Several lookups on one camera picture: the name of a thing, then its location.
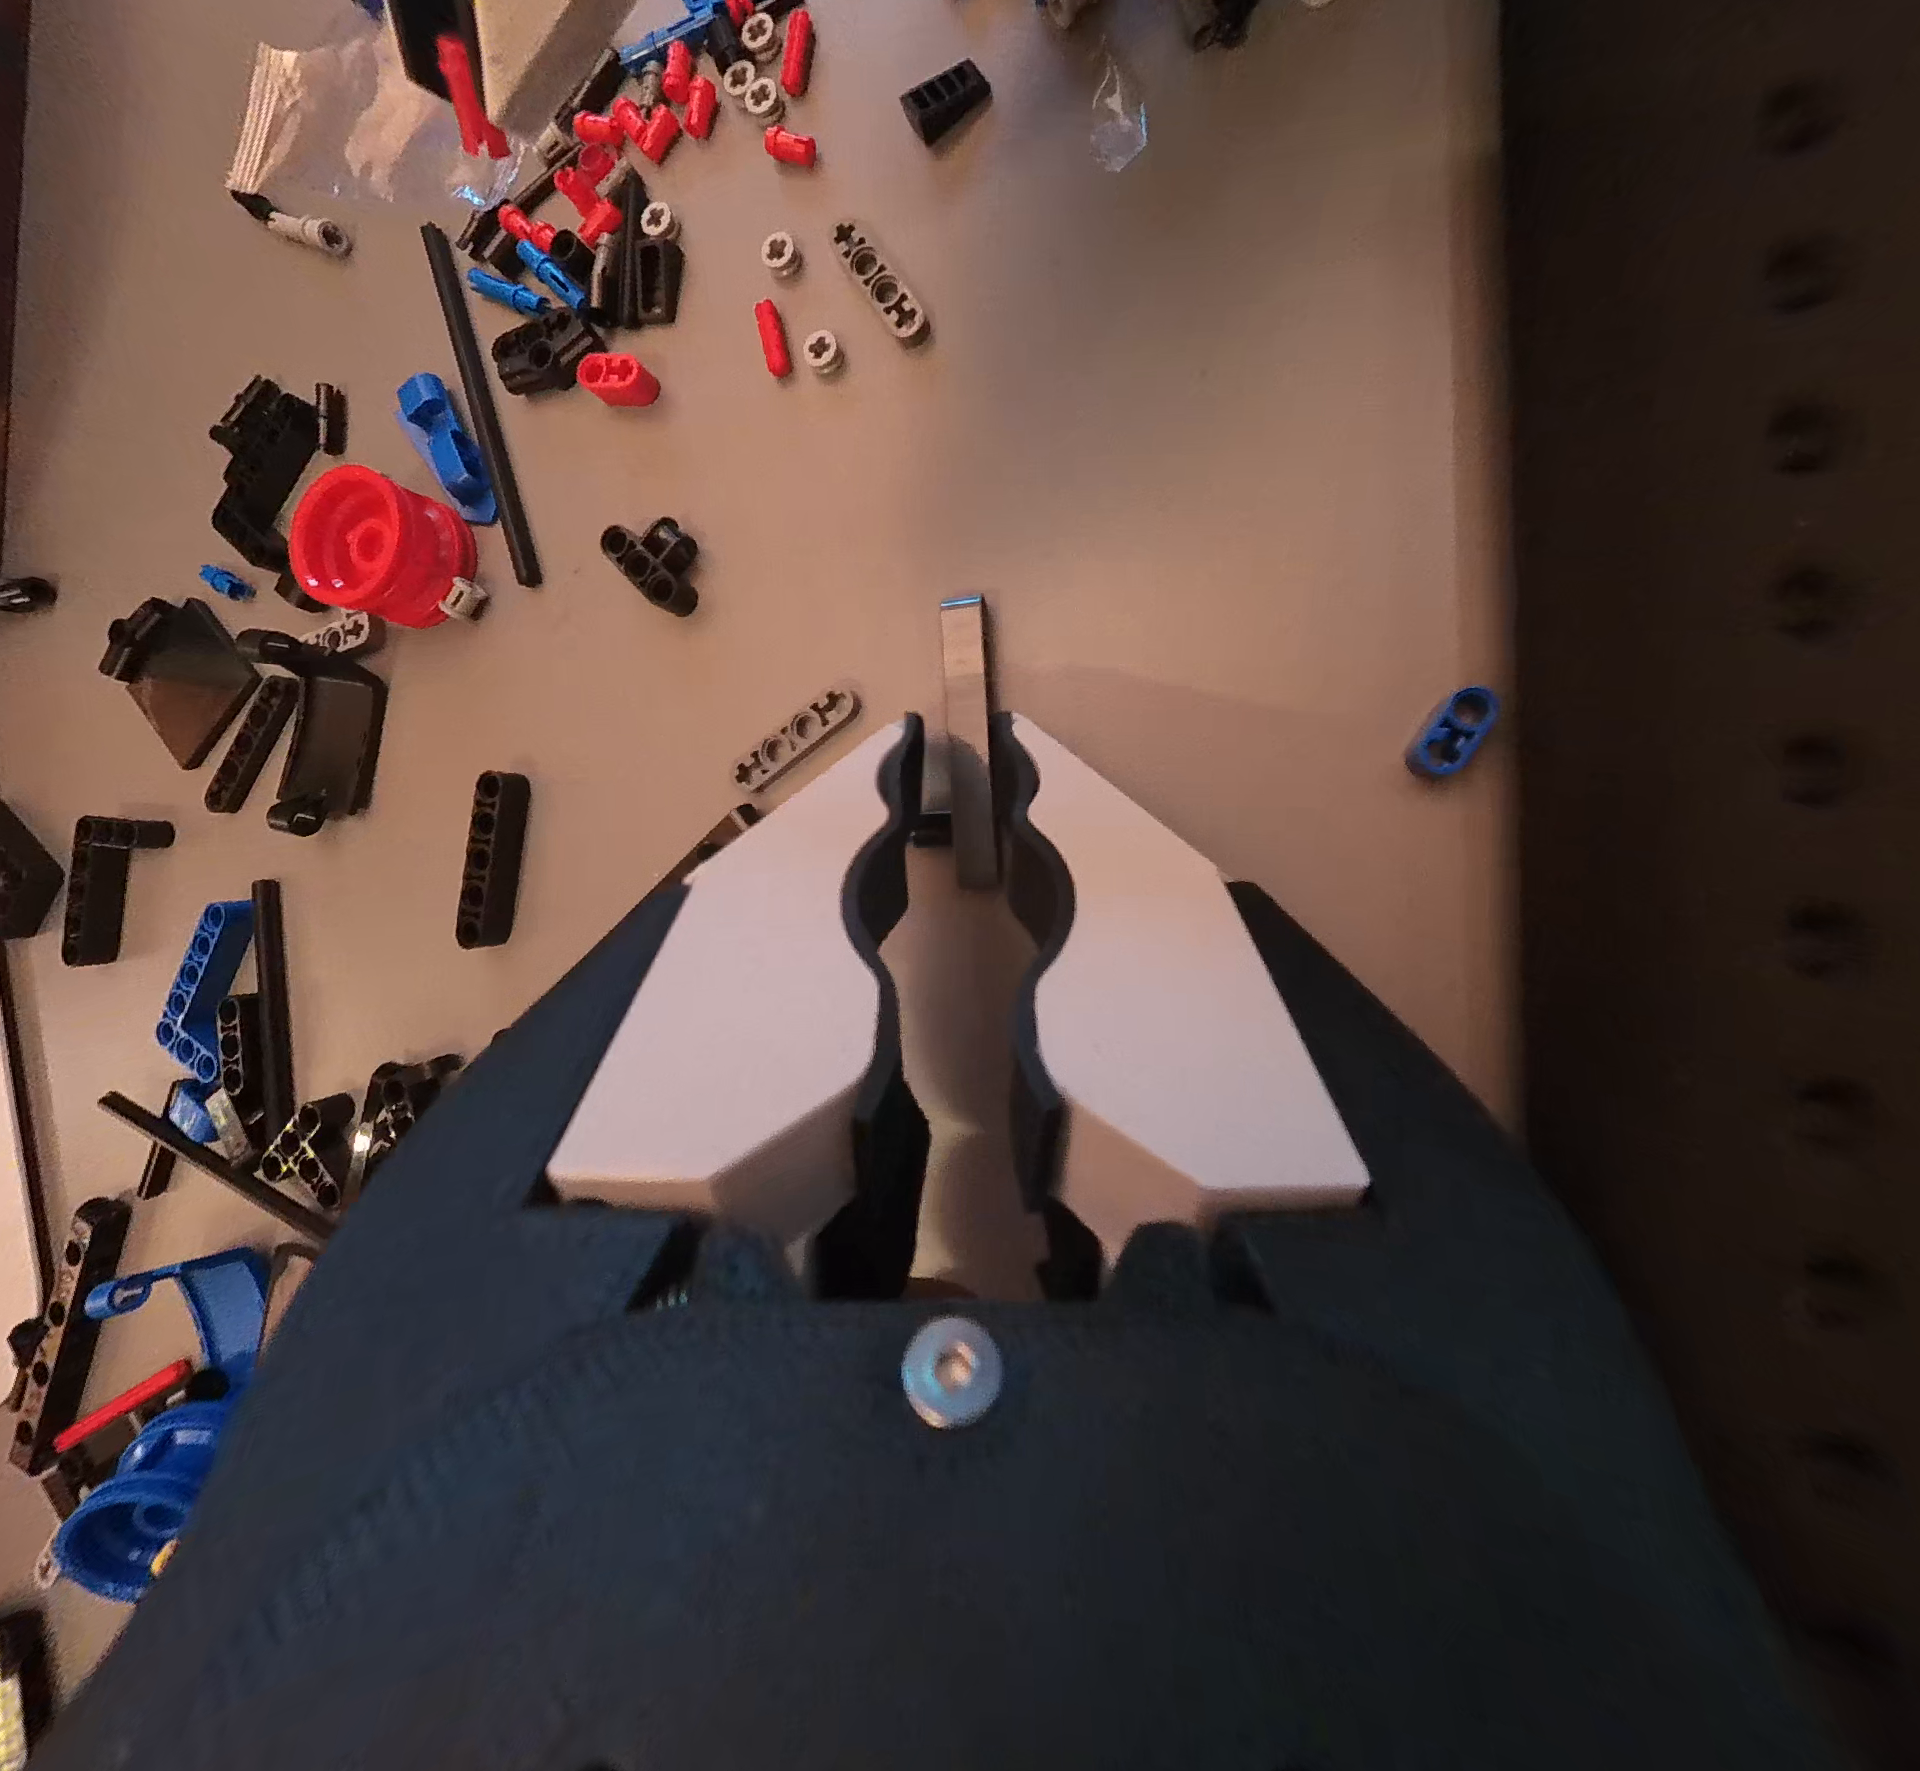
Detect blue wheel hub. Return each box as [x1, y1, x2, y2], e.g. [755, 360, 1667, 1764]
[36, 1404, 234, 1605]

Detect black curved panel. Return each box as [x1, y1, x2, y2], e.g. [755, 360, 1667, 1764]
[241, 629, 392, 834]

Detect blue two-hole beam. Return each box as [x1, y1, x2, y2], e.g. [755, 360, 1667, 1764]
[1401, 683, 1502, 777]

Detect white desk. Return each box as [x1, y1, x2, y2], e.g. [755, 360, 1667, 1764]
[0, 0, 1533, 1743]

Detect black five-hole beam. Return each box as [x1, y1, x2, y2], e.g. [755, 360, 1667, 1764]
[454, 768, 530, 950]

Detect black slope brick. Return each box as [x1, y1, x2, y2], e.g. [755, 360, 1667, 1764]
[899, 66, 992, 148]

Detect extra long black beam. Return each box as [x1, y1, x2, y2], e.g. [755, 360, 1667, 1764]
[6, 1195, 134, 1479]

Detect long black axle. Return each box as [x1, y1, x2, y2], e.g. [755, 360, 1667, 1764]
[420, 220, 545, 588]

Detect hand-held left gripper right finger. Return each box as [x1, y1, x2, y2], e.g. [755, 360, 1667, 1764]
[987, 712, 1374, 1295]

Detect red thin axle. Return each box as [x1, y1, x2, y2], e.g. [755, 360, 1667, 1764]
[51, 1359, 198, 1455]

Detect large blue curved panel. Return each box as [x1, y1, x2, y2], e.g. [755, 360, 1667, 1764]
[81, 1247, 271, 1398]

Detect black T-shaped beam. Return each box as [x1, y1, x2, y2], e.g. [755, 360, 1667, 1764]
[599, 514, 700, 617]

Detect short black axle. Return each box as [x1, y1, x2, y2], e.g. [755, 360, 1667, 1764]
[252, 876, 298, 1128]

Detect black L-shaped beam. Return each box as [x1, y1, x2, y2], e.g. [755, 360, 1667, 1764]
[59, 813, 177, 967]

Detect black flat panel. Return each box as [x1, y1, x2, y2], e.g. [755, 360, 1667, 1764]
[97, 595, 264, 770]

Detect clear transparent piece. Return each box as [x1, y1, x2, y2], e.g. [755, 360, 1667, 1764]
[1088, 53, 1154, 176]

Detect clear plastic bag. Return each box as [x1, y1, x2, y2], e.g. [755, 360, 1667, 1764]
[225, 8, 518, 203]

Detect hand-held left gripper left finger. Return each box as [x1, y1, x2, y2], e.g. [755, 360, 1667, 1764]
[546, 712, 935, 1299]

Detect short grey thin liftarm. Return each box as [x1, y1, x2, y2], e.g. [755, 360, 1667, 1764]
[828, 217, 932, 349]

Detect dark grey seven-hole beam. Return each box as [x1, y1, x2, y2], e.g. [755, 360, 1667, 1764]
[937, 594, 1008, 891]

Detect black frame piece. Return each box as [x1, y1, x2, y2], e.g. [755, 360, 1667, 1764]
[211, 376, 350, 573]

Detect pile of small building pieces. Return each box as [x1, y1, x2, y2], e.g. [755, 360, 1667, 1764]
[225, 0, 1366, 304]

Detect black four-hole beam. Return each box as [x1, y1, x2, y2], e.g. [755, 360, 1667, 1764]
[203, 674, 301, 811]

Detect long grey thin liftarm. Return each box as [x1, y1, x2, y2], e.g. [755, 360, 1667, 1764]
[733, 687, 859, 796]

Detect blue angled beam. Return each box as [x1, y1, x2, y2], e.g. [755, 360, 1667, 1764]
[153, 901, 258, 1086]

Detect red wheel hub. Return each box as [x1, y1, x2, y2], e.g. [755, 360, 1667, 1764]
[288, 463, 482, 631]

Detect black perpendicular connector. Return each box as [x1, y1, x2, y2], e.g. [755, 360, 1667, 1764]
[495, 308, 607, 396]

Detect white pin with black tip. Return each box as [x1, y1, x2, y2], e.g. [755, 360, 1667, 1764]
[228, 194, 358, 256]

